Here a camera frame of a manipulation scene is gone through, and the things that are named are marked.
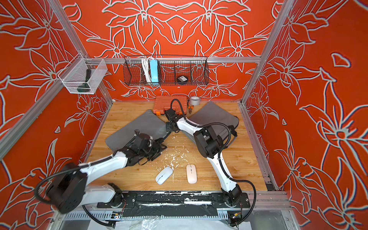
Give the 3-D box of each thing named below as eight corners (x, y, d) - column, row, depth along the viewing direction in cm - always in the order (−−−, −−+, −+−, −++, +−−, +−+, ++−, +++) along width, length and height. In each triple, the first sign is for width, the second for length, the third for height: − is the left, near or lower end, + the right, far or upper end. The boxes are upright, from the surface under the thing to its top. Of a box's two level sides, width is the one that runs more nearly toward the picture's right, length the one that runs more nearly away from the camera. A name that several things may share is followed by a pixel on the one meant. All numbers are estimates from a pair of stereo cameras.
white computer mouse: (154, 180, 81) (153, 179, 80) (168, 165, 87) (167, 164, 85) (160, 187, 79) (160, 186, 77) (174, 171, 85) (174, 170, 83)
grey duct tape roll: (190, 105, 119) (190, 102, 116) (189, 100, 124) (189, 96, 121) (200, 105, 119) (200, 102, 116) (199, 100, 124) (199, 96, 121)
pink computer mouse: (186, 183, 80) (186, 182, 78) (186, 165, 87) (186, 164, 85) (196, 183, 80) (197, 182, 78) (195, 165, 87) (196, 164, 85)
